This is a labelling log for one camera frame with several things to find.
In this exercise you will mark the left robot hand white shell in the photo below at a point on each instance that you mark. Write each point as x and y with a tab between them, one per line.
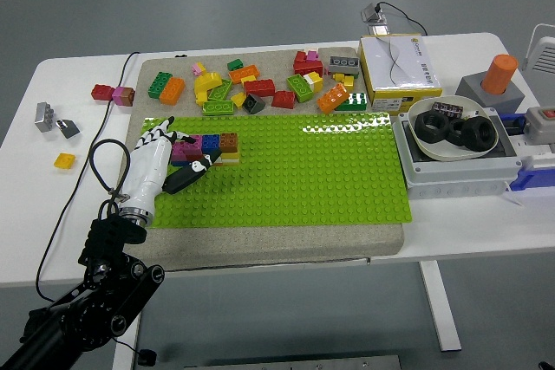
147	170

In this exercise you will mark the pink square brick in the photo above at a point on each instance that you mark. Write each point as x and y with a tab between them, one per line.
197	147

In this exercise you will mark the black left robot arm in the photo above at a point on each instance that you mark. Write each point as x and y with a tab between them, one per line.
95	300

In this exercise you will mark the green toy baseplate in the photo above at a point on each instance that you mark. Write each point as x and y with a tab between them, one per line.
282	181

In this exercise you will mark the blue flat base brick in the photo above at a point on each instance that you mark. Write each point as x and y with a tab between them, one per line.
178	163

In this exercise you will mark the pink brick in stack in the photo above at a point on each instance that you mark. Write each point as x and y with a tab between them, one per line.
178	155

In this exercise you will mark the red brick in stack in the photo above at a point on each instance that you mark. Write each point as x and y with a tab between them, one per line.
193	157

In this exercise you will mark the blue square brick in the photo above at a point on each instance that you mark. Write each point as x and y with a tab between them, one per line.
211	143

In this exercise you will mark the brown brick in row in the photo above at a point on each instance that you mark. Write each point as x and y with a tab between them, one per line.
128	98

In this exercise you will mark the pink brick in row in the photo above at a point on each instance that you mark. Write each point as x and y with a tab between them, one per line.
118	97

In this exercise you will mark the orange long brick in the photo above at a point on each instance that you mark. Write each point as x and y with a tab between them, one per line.
172	92
333	99
244	74

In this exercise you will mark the yellow flat brick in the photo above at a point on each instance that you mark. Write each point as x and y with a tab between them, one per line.
64	161

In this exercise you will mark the yellow brick in stack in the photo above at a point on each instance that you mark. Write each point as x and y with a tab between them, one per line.
230	157

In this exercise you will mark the dark green long brick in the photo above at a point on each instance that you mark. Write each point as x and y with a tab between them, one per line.
159	86

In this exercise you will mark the brown brick in stack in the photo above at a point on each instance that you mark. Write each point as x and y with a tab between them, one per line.
229	142

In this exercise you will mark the dark grey slope brick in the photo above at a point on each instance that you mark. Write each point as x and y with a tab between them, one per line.
68	129

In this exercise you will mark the red brick in row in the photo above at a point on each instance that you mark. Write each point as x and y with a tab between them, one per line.
102	93

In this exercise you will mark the lime long brick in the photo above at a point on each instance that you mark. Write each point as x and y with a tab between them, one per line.
218	108
299	88
220	91

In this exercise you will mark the yellow curved brick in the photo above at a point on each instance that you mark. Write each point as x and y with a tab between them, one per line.
206	83

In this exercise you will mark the small pink and yellow brick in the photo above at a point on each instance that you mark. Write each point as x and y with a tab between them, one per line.
199	69

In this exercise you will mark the light grey brick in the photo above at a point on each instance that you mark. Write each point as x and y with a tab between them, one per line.
44	118

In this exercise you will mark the black slope brick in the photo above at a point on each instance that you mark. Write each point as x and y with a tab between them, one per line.
253	104

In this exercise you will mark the grey-brown mat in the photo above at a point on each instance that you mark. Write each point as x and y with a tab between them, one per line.
260	246

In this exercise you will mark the small green brick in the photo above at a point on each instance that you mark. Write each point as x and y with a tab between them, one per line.
235	65

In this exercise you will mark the red long brick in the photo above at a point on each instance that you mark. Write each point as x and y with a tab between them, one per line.
259	88

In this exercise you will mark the red square brick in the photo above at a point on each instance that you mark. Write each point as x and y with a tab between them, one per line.
283	100

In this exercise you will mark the white table leg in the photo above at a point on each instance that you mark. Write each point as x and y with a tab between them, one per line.
438	303
128	352

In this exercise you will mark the black floor plug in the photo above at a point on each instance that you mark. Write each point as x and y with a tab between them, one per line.
147	358

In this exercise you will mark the white and yellow brick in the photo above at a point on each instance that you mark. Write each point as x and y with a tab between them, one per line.
315	82

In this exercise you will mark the big red brick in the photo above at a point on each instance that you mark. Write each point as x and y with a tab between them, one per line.
307	68

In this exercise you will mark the green and white brick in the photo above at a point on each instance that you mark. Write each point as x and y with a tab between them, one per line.
354	104

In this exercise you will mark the grey long brick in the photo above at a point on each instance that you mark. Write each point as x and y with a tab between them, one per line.
344	66

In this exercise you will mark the white and yellow cardboard box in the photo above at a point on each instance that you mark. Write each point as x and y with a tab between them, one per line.
399	72

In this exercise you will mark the small clear plastic device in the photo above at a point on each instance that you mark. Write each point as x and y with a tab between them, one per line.
374	17

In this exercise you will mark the big black hex nut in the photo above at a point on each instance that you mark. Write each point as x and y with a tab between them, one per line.
420	128
470	146

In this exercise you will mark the white bowl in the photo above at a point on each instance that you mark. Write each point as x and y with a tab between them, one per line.
433	152

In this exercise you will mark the dark purple component strip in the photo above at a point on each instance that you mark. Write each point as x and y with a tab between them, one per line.
448	110

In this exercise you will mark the grey junction box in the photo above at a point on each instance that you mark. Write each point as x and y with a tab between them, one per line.
455	177

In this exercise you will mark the small black hex nut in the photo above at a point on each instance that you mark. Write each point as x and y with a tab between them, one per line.
454	139

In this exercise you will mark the small white piece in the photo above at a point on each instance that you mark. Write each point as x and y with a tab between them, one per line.
472	115

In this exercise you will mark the grey block holder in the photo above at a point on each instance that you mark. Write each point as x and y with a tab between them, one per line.
477	94

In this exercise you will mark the orange cylinder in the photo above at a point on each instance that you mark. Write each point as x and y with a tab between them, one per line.
500	75

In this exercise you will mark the white zip tie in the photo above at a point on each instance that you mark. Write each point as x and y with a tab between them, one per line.
512	199

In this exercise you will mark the blue clamp part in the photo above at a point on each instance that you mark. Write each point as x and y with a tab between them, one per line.
511	122

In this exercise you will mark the blue block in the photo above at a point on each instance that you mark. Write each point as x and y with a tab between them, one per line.
531	179

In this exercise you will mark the grey box with red button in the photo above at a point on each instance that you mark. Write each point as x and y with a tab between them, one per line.
537	128

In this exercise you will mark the black shoe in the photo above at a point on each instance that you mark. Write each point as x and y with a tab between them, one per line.
545	367

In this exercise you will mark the white rail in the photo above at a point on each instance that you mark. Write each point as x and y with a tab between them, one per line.
537	153

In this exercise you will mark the white slotted plastic frame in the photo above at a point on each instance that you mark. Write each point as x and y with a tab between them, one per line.
542	53

